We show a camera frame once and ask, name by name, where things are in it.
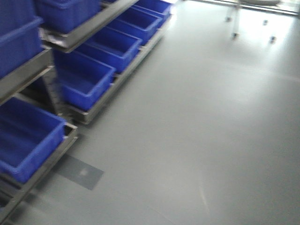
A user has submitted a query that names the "blue plastic bin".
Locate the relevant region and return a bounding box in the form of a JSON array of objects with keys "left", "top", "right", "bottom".
[
  {"left": 108, "top": 8, "right": 162, "bottom": 45},
  {"left": 52, "top": 50, "right": 115, "bottom": 111},
  {"left": 0, "top": 97, "right": 66, "bottom": 183},
  {"left": 34, "top": 0, "right": 101, "bottom": 34},
  {"left": 85, "top": 27, "right": 142, "bottom": 73},
  {"left": 0, "top": 0, "right": 43, "bottom": 78}
]

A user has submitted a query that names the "stainless steel cart frame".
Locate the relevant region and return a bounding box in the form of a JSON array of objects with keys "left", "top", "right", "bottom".
[{"left": 200, "top": 0, "right": 300, "bottom": 45}]

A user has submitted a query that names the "stainless steel shelf trolley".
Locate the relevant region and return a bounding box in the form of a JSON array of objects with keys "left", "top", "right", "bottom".
[{"left": 0, "top": 0, "right": 171, "bottom": 225}]

